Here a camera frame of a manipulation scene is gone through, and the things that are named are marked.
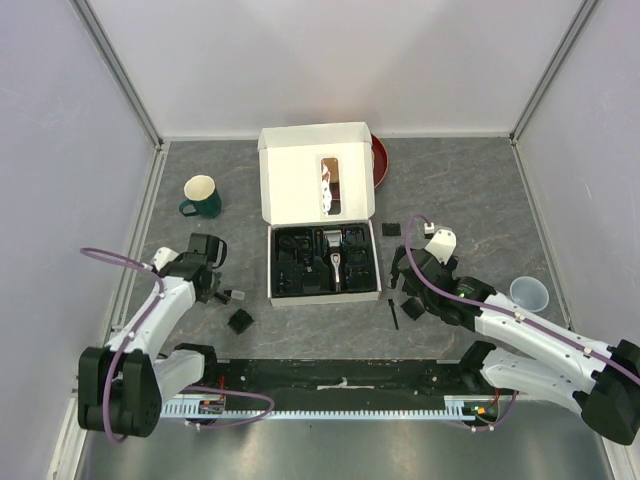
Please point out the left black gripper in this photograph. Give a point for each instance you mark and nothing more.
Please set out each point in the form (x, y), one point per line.
(206, 297)

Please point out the red bowl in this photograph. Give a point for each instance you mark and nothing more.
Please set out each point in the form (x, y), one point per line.
(380, 161)

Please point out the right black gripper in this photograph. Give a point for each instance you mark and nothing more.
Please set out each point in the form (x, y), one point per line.
(395, 273)

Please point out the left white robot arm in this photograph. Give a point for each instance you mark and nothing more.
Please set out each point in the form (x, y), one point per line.
(123, 385)

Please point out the clear plastic measuring cup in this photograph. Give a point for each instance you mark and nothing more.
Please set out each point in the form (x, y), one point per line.
(529, 293)

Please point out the black flat comb guard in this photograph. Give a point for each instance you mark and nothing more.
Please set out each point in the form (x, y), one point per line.
(391, 229)

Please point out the small oil bottle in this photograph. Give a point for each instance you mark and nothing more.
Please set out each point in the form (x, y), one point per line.
(235, 294)

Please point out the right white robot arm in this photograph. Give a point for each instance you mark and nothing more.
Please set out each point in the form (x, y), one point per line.
(591, 378)

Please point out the black cleaning brush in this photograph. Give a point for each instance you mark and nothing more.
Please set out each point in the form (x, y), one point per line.
(391, 304)

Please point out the black plastic tray insert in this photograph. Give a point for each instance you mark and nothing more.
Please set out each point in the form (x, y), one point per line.
(299, 271)

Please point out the white cardboard clipper box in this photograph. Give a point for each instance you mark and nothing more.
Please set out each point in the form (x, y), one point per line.
(316, 174)

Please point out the black silver hair clipper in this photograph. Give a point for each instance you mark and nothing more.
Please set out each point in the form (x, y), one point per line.
(334, 240)

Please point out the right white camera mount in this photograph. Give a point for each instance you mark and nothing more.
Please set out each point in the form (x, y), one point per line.
(441, 241)

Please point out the black comb guard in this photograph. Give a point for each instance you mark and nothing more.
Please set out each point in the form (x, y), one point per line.
(413, 308)
(391, 229)
(240, 321)

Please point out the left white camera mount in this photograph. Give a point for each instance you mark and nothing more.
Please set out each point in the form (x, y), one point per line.
(162, 257)

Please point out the dark green mug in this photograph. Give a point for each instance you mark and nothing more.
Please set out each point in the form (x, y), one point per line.
(201, 198)

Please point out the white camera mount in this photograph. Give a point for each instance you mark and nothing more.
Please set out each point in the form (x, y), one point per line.
(162, 257)
(441, 241)

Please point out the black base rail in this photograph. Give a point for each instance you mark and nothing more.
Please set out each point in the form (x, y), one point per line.
(348, 385)

